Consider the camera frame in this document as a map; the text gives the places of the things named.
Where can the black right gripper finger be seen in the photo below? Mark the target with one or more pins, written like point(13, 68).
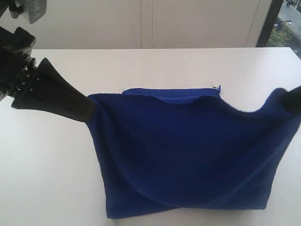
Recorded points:
point(291, 100)

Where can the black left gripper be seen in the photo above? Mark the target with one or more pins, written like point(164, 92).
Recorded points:
point(53, 94)

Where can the blue microfiber cloth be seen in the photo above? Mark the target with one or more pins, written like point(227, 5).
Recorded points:
point(163, 149)

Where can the beige cabinet doors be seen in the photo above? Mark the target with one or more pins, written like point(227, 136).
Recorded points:
point(115, 24)

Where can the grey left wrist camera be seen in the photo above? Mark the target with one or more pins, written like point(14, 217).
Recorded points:
point(32, 10)

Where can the dark window frame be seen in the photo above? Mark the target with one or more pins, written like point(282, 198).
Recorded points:
point(269, 23)

